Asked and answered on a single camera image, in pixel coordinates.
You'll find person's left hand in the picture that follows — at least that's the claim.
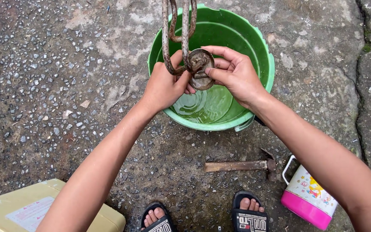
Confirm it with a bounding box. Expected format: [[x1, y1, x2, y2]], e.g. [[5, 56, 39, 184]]
[[142, 50, 196, 112]]

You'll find person's right hand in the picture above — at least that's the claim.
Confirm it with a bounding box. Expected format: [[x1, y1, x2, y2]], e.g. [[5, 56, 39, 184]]
[[201, 45, 269, 110]]

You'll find rusty heating element coil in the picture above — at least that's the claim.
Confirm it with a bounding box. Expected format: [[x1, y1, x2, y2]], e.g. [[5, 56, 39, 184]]
[[161, 0, 216, 91]]

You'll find green plastic bucket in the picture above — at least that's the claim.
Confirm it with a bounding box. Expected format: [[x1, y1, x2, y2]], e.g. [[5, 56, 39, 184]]
[[147, 3, 275, 132]]

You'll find rusty claw hammer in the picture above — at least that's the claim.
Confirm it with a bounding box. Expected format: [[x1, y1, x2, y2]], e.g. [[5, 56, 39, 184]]
[[204, 148, 277, 182]]

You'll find person's right foot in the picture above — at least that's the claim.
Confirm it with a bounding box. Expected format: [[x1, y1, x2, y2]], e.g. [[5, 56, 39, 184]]
[[239, 197, 265, 213]]

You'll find person's foot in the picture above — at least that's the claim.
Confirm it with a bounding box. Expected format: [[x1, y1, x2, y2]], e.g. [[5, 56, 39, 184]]
[[239, 197, 265, 213], [144, 207, 166, 229]]

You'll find person's left foot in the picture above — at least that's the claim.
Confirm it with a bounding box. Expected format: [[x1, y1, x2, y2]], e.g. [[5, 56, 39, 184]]
[[144, 207, 166, 229]]

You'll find person's left black slide sandal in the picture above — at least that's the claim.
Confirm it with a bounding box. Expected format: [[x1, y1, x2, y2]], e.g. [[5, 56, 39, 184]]
[[140, 202, 175, 232]]

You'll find person's black slide sandal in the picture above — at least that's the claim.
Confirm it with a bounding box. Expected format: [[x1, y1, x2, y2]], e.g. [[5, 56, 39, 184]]
[[231, 190, 269, 232], [140, 202, 175, 232]]

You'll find pink and white jug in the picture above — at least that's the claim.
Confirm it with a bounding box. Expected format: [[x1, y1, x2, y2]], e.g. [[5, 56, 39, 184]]
[[280, 155, 338, 231]]

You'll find person's right black slide sandal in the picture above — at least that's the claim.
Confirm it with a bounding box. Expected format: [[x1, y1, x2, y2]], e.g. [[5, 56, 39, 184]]
[[231, 190, 269, 232]]

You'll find yellow plastic jerrycan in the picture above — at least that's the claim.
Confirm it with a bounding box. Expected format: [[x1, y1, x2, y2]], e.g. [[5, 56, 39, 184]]
[[0, 179, 126, 232]]

